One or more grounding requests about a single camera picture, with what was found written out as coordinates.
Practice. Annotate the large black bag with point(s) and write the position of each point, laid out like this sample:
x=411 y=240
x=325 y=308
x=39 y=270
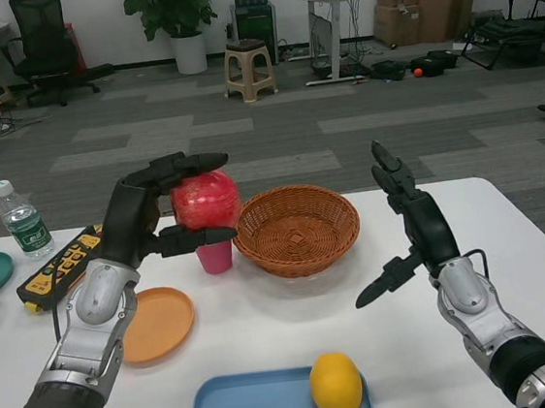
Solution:
x=433 y=63

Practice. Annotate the clear water bottle green label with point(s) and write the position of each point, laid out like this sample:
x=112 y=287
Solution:
x=26 y=225

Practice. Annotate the small black bag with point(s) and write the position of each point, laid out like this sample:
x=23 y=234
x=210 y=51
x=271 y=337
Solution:
x=387 y=70

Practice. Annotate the orange ball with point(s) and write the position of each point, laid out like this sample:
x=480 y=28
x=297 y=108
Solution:
x=418 y=72

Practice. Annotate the brown wicker basket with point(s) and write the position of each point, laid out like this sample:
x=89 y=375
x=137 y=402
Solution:
x=297 y=235

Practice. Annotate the large cardboard box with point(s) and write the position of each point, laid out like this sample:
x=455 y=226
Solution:
x=447 y=10

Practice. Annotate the yellow black remote controller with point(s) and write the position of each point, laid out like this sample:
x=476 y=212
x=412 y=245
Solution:
x=46 y=281

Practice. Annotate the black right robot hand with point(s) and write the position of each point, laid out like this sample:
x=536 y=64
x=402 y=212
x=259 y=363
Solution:
x=429 y=231

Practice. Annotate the beige plastic stool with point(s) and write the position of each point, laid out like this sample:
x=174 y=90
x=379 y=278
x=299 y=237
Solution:
x=248 y=65

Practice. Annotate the black office chair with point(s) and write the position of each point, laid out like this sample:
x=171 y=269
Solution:
x=41 y=43

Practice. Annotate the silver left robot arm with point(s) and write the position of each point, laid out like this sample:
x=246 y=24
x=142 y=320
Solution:
x=87 y=340

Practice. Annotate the red apple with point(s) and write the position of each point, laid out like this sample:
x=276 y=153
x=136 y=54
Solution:
x=209 y=201

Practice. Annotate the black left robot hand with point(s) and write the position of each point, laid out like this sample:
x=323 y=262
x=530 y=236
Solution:
x=123 y=219

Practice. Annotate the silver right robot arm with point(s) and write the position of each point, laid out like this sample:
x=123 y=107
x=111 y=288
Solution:
x=473 y=300

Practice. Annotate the black green computer case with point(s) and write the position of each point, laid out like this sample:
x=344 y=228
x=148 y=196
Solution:
x=255 y=35

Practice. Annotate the potted plant white pot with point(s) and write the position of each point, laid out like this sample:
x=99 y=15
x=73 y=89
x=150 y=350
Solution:
x=174 y=9

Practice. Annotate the black folding lounge chair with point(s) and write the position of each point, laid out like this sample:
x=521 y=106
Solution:
x=513 y=32

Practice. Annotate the white standing desk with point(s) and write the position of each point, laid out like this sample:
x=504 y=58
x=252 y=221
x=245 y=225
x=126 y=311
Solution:
x=334 y=27

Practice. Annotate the pink plastic cup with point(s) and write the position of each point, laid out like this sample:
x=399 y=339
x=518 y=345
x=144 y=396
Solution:
x=215 y=259

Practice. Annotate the clear glass plate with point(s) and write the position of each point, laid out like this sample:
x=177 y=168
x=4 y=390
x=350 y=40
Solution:
x=310 y=283

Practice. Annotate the yellow lemon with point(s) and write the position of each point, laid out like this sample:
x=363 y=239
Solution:
x=335 y=387

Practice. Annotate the orange plastic plate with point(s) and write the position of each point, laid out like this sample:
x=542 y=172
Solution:
x=158 y=323

